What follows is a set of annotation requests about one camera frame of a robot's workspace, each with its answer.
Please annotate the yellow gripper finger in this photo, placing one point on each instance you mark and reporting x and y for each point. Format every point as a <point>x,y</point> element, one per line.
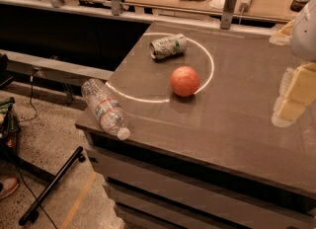
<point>285,31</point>
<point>297,91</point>

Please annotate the red apple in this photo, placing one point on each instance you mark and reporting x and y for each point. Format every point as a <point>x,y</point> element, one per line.
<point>184,81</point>

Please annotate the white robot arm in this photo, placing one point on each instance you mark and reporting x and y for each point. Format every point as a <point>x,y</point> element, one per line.
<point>302,41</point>

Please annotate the green 7up can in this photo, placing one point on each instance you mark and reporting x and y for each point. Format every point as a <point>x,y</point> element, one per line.
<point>168,46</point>

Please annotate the black round object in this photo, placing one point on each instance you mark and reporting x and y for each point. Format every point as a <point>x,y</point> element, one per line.
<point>298,5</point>

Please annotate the grey drawer cabinet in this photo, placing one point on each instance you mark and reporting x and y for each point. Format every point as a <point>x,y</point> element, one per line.
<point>157,188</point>

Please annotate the clear plastic water bottle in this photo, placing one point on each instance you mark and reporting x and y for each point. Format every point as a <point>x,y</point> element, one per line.
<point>106,108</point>

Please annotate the dark bag on floor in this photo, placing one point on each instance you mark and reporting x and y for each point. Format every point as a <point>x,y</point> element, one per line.
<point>9,123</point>

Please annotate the black metal floor bar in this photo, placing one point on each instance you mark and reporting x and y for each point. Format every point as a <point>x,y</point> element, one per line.
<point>31,215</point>

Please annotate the white and orange shoe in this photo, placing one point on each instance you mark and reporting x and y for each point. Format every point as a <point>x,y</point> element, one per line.
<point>8,186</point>

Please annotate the metal rail bracket right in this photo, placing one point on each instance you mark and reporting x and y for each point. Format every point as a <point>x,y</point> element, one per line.
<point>227,14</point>

